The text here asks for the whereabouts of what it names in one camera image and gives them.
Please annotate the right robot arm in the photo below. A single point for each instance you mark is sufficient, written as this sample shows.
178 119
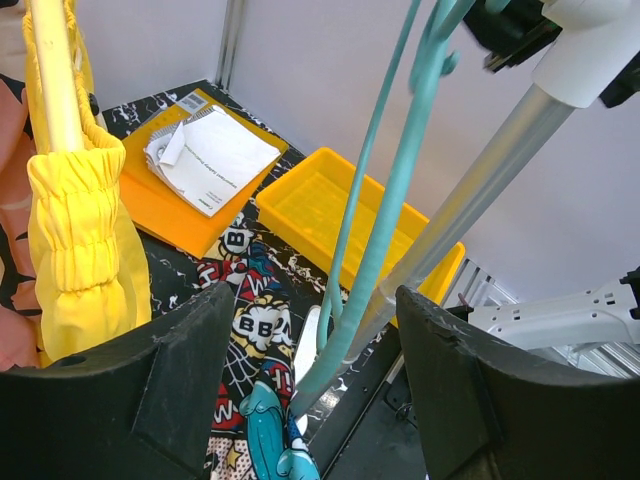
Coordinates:
550 315

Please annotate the silver clothes rack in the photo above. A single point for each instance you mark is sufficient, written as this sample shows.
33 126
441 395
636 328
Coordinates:
347 323

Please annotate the orange envelope with label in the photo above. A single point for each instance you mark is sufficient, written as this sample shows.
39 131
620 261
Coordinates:
156 209

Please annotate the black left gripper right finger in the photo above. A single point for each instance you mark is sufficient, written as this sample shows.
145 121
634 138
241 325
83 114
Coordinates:
489 410

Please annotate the comic print shorts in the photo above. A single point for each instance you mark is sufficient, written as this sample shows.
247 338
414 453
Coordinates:
253 434

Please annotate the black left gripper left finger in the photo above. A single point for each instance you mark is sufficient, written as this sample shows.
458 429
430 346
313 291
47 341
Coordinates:
140 406

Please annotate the yellow shorts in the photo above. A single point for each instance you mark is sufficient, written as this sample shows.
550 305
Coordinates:
92 276

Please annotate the white paper booklet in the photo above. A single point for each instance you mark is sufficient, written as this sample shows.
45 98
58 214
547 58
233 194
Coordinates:
208 158

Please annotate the pink patterned shorts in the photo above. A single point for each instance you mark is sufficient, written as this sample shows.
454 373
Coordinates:
20 311

